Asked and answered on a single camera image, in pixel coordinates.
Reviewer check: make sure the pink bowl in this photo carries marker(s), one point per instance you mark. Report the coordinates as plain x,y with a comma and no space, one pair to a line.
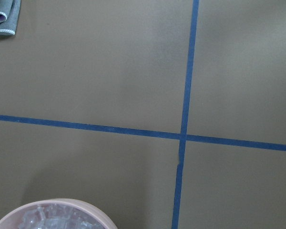
13,219

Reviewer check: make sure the grey folded cloth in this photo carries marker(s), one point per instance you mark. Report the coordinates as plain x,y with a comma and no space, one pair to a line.
9,14

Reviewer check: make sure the pile of ice cubes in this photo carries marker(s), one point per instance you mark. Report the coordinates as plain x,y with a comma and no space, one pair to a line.
56,216

